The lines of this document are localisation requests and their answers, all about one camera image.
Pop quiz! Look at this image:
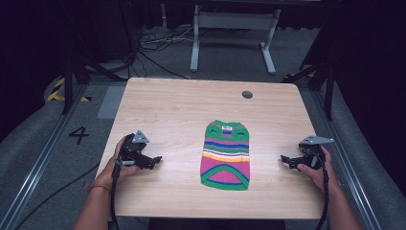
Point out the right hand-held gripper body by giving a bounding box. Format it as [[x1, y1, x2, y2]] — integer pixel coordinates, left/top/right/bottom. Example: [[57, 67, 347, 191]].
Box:
[[296, 135, 335, 170]]

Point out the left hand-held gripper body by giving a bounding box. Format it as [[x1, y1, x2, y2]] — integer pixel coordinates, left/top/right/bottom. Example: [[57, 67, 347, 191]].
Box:
[[118, 129, 153, 170]]

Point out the person's left hand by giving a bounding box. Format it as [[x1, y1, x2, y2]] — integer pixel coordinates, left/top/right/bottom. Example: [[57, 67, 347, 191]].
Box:
[[95, 135, 142, 194]]

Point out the person's right hand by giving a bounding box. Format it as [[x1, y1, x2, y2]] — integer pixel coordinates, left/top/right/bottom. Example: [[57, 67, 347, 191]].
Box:
[[296, 145, 340, 194]]

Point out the striped knitted pet sweater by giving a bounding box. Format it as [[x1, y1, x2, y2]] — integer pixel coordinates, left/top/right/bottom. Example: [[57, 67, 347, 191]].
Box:
[[199, 119, 251, 192]]

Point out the black metal stand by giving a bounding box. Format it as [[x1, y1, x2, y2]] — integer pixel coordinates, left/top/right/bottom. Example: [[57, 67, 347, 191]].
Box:
[[60, 56, 130, 115], [282, 60, 337, 122]]

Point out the yellow black hazard tape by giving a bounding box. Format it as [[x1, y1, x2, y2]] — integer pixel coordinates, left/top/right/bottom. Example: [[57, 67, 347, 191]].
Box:
[[46, 77, 93, 104]]

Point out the aluminium floor rail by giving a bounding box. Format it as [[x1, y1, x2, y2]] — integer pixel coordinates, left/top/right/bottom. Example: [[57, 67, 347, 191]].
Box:
[[309, 89, 381, 230], [0, 83, 88, 230]]

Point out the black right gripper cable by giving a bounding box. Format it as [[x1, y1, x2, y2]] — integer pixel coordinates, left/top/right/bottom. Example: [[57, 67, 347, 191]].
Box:
[[314, 155, 330, 230]]

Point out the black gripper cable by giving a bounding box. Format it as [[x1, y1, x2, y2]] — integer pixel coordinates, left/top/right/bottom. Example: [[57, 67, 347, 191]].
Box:
[[314, 155, 330, 230], [109, 158, 136, 230]]

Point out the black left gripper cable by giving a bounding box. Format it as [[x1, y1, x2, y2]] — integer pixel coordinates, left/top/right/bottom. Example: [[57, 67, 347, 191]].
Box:
[[109, 158, 136, 230]]

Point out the red string wristband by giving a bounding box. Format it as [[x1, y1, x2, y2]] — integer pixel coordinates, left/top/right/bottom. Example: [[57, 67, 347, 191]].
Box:
[[86, 183, 112, 194]]

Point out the black floor cable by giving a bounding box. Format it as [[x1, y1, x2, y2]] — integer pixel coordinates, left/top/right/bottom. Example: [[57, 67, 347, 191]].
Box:
[[13, 162, 102, 230]]

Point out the bundle of floor cables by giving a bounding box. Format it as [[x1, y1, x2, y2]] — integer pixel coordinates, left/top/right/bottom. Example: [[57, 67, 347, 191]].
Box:
[[137, 26, 196, 53]]

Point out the white metal table frame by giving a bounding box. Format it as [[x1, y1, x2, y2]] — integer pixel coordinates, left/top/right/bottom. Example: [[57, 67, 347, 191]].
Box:
[[190, 4, 282, 77]]

